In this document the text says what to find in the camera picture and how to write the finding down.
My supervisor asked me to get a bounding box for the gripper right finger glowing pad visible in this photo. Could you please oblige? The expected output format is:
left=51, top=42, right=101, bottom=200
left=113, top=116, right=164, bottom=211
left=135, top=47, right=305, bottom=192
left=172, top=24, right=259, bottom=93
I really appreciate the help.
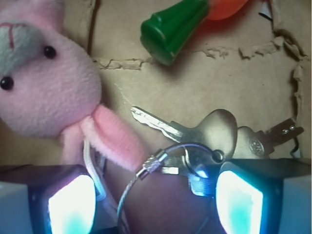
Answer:
left=216, top=158, right=312, bottom=234

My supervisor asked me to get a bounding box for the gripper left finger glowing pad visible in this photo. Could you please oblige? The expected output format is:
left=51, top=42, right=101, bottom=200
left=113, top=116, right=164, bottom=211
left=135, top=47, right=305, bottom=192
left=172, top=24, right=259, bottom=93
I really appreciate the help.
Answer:
left=0, top=165, right=96, bottom=234

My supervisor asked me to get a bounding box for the silver key bunch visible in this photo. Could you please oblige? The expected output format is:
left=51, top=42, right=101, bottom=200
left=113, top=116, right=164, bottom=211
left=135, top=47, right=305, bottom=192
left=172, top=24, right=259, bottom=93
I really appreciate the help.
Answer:
left=131, top=107, right=304, bottom=230

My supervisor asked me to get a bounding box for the pink plush bunny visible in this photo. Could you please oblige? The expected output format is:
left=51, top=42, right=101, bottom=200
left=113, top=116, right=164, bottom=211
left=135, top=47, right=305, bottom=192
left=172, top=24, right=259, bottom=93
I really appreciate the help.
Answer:
left=0, top=0, right=148, bottom=203

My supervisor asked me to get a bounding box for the brown paper bag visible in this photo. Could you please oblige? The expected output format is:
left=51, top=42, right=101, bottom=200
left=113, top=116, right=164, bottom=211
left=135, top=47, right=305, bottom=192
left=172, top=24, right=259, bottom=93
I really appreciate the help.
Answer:
left=0, top=0, right=312, bottom=171

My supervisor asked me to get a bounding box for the orange toy carrot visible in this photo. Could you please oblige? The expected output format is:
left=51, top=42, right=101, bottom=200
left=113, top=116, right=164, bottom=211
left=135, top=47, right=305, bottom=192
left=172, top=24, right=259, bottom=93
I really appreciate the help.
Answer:
left=140, top=0, right=247, bottom=66

